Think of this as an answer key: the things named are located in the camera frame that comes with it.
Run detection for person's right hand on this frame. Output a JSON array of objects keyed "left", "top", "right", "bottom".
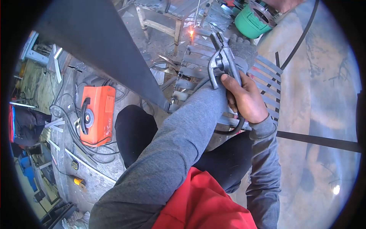
[{"left": 220, "top": 71, "right": 269, "bottom": 124}]

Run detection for person's left hand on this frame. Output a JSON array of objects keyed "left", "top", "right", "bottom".
[{"left": 228, "top": 33, "right": 258, "bottom": 71}]

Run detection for person's right thumb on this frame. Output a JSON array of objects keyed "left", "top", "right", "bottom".
[{"left": 220, "top": 73, "right": 240, "bottom": 89}]

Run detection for person's right fingers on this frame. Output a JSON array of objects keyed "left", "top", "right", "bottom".
[{"left": 226, "top": 90, "right": 239, "bottom": 114}]

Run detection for person's left fingers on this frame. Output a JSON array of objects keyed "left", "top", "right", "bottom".
[{"left": 228, "top": 33, "right": 254, "bottom": 48}]

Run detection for metal welding electrode holder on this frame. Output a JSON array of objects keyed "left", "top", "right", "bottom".
[{"left": 207, "top": 31, "right": 243, "bottom": 90}]

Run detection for green angle grinder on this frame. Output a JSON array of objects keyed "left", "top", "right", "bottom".
[{"left": 234, "top": 0, "right": 278, "bottom": 40}]

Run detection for metal slatted gate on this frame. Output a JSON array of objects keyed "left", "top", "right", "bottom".
[{"left": 168, "top": 27, "right": 284, "bottom": 130}]

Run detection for wooden stool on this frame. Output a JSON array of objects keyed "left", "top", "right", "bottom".
[{"left": 134, "top": 0, "right": 188, "bottom": 55}]

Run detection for black flat steel bar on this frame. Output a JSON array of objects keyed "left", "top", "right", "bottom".
[{"left": 275, "top": 130, "right": 361, "bottom": 153}]

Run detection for person's body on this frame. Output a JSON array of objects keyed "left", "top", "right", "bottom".
[{"left": 89, "top": 137, "right": 258, "bottom": 229}]

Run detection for orange welding machine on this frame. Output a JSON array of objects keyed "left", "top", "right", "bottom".
[{"left": 79, "top": 85, "right": 116, "bottom": 148}]

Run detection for dark steel beam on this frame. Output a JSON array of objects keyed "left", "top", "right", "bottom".
[{"left": 36, "top": 0, "right": 170, "bottom": 113}]

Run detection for long metal strip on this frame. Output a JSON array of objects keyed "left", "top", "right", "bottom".
[{"left": 64, "top": 148, "right": 117, "bottom": 184}]

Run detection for yellow tape measure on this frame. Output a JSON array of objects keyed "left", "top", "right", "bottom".
[{"left": 73, "top": 177, "right": 87, "bottom": 190}]

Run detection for black welding cable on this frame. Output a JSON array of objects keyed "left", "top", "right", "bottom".
[{"left": 214, "top": 114, "right": 246, "bottom": 136}]

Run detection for black power cable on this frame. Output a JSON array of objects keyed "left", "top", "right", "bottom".
[{"left": 280, "top": 0, "right": 320, "bottom": 71}]

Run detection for white metal frame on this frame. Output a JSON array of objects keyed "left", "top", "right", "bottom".
[{"left": 19, "top": 30, "right": 64, "bottom": 84}]

